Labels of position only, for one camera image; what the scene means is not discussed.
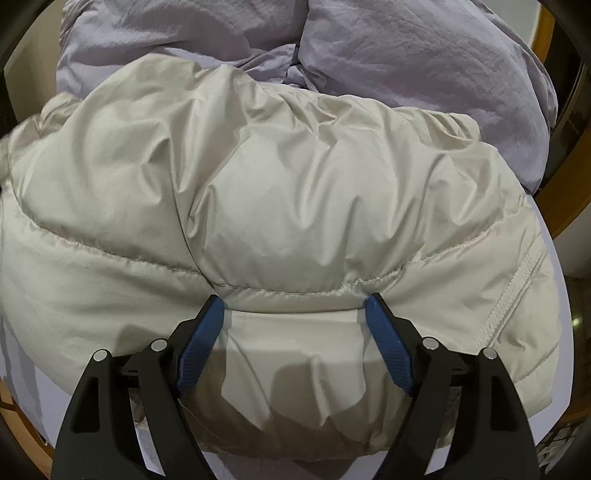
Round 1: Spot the wooden wardrobe door frame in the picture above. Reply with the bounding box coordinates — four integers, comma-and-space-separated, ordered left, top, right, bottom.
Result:
532, 0, 590, 238

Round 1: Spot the right lavender pillow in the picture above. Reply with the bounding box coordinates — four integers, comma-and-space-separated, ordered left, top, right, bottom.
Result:
286, 1, 558, 193

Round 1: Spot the white puffer jacket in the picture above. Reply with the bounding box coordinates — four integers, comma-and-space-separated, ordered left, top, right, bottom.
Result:
1, 55, 561, 461

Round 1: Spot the lavender pillow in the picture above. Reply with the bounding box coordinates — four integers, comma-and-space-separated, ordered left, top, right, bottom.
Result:
56, 1, 308, 98
286, 1, 558, 193

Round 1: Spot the lavender bed sheet mattress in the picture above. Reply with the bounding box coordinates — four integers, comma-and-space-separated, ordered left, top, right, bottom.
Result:
0, 193, 576, 480

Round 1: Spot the left lavender pillow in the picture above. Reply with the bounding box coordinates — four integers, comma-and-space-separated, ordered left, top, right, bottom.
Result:
56, 1, 308, 98

